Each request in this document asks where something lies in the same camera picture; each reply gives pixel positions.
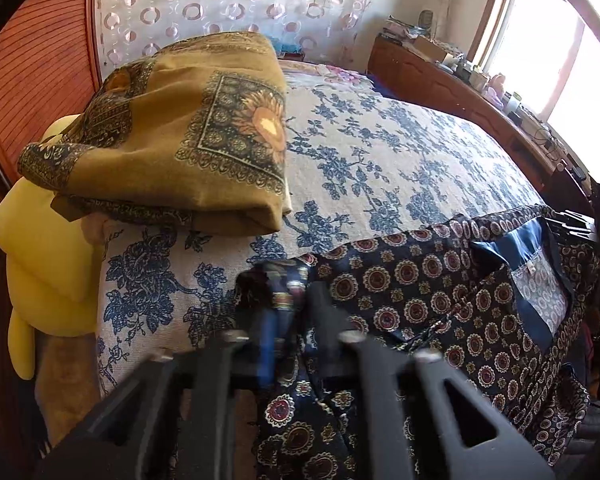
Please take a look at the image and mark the pink bottle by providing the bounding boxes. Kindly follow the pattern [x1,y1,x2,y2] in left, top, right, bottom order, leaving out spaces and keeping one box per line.
[484,74,508,107]

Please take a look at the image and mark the yellow pillow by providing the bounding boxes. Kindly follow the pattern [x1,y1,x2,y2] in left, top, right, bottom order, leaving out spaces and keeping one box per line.
[0,114,106,382]

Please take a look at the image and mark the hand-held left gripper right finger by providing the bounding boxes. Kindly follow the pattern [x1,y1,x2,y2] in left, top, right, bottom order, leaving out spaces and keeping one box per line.
[305,279,556,480]

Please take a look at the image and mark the window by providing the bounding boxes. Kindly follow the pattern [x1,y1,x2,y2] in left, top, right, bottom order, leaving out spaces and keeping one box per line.
[472,0,600,182]

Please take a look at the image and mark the wooden low cabinet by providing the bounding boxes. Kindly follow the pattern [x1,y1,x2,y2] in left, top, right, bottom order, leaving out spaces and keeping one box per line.
[367,34,600,217]

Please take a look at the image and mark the blue floral bed cover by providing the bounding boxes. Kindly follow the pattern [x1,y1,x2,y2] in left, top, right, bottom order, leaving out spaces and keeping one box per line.
[96,69,555,480]

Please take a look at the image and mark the black cable tangle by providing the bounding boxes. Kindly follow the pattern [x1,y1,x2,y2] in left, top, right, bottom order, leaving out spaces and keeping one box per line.
[527,125,565,153]

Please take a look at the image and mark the sheer circle-print curtain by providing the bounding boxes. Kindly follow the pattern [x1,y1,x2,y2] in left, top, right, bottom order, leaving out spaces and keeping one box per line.
[92,0,389,69]

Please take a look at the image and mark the pink floral quilt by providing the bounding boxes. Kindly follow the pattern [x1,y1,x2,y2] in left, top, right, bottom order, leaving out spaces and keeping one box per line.
[279,57,381,97]

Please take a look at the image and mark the wooden slatted wardrobe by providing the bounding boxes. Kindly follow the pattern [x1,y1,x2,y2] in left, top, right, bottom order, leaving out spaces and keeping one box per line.
[0,0,104,461]

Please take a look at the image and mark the cardboard box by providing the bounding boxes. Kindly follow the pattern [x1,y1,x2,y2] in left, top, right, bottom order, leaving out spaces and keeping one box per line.
[405,35,454,62]

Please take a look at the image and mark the golden patterned blanket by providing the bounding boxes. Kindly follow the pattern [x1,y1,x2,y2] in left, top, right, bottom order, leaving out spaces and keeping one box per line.
[17,31,293,237]

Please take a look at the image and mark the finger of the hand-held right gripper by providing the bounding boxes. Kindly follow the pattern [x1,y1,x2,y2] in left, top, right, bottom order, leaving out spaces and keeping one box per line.
[550,211,599,227]
[554,225,600,245]

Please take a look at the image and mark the brown plush cloth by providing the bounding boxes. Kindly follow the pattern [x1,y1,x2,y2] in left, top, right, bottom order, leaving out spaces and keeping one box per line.
[34,332,102,453]

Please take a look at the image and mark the dark circle-print garment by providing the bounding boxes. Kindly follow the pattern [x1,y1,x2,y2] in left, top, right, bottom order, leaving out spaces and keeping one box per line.
[235,205,600,480]

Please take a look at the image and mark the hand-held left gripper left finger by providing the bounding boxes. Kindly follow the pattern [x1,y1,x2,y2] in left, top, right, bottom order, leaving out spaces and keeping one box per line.
[35,262,295,480]

